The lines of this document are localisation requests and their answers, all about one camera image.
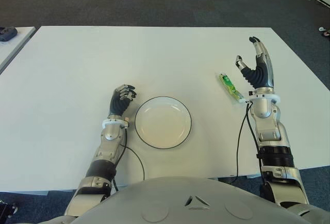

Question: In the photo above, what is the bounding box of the green toothpaste tube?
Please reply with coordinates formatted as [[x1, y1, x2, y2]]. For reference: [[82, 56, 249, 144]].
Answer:
[[218, 72, 246, 104]]

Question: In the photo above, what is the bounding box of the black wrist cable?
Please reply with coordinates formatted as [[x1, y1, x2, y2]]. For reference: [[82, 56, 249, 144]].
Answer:
[[226, 101, 261, 184], [112, 125, 145, 193]]

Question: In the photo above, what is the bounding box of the black machine part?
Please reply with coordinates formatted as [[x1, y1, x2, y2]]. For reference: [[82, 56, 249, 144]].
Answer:
[[0, 200, 19, 219]]

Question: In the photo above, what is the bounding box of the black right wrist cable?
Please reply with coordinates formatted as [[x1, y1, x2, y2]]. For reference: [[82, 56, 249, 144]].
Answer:
[[226, 101, 261, 184]]

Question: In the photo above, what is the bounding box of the dark blue device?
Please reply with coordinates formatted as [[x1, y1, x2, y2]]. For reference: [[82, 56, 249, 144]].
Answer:
[[0, 27, 18, 42]]

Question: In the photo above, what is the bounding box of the white side table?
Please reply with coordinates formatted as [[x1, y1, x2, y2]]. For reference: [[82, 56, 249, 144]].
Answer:
[[0, 26, 36, 74]]

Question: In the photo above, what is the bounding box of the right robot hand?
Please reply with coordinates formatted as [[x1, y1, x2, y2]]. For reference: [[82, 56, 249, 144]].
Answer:
[[234, 36, 275, 90]]

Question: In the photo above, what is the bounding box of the grey robot torso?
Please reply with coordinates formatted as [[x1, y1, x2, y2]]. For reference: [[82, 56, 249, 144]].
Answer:
[[48, 176, 330, 224]]

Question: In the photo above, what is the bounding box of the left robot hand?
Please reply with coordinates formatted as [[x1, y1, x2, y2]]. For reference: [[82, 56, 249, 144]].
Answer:
[[108, 83, 137, 118]]

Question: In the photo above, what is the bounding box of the white plate with black rim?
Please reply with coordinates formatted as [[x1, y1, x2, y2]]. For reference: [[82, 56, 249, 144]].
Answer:
[[134, 96, 193, 150]]

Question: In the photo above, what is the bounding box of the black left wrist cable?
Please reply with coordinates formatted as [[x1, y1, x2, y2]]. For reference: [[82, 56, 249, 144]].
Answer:
[[112, 125, 145, 193]]

